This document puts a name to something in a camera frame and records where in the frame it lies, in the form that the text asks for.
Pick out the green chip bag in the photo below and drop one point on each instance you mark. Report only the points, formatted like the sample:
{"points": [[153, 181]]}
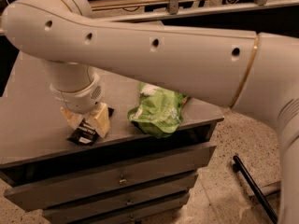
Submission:
{"points": [[159, 113]]}

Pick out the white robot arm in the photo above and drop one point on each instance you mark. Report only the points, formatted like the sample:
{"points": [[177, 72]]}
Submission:
{"points": [[254, 74]]}

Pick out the black rxbar chocolate bar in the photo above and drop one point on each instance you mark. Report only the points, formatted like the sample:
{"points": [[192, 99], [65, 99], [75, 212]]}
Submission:
{"points": [[85, 135]]}

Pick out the middle grey drawer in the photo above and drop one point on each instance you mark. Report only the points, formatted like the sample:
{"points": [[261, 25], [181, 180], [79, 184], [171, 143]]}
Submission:
{"points": [[121, 198]]}

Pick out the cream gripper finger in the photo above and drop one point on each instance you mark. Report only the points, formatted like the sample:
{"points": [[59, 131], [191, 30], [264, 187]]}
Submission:
{"points": [[73, 119], [98, 119]]}

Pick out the bottom grey drawer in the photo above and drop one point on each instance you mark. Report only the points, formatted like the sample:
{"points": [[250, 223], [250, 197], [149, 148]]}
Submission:
{"points": [[137, 212]]}

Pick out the black metal bar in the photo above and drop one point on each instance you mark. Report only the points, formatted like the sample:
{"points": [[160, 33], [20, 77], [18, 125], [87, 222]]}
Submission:
{"points": [[239, 166]]}

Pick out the grey drawer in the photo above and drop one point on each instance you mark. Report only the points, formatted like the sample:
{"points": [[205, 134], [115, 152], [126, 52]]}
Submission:
{"points": [[137, 212], [121, 198], [86, 183]]}

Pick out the grey drawer cabinet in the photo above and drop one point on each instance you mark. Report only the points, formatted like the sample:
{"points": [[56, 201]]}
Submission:
{"points": [[34, 145]]}

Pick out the top grey drawer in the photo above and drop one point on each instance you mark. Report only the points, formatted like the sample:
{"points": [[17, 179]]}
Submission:
{"points": [[86, 183]]}

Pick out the grey metal railing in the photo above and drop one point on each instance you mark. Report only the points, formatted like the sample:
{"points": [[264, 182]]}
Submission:
{"points": [[153, 10]]}

